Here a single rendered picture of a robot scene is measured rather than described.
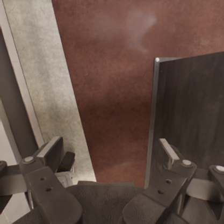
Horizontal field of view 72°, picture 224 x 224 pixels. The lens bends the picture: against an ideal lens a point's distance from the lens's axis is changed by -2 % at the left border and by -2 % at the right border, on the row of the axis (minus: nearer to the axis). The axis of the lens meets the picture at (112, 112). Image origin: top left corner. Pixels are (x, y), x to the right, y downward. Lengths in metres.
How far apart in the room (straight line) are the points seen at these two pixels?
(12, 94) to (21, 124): 0.14
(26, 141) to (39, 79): 0.46
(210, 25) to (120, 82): 0.63
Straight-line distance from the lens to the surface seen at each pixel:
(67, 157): 1.10
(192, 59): 0.64
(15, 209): 0.34
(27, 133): 0.80
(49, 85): 1.10
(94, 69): 1.02
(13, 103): 0.78
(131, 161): 1.21
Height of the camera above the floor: 1.02
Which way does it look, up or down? 75 degrees down
